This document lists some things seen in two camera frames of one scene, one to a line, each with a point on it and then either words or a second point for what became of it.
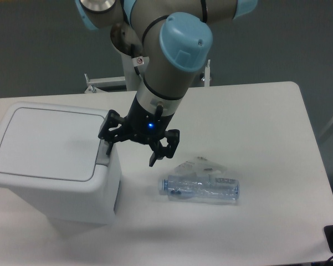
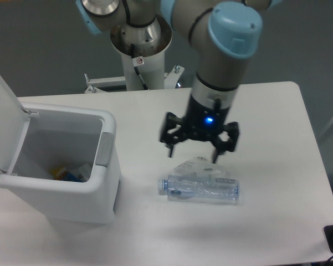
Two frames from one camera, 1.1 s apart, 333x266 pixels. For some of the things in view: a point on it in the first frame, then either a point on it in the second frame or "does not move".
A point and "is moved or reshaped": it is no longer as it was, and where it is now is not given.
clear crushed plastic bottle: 199,188 does not move
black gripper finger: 113,129 to 170,121
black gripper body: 144,124 to 203,122
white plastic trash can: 51,155 is moved or reshaped
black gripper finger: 162,152 to 232,129
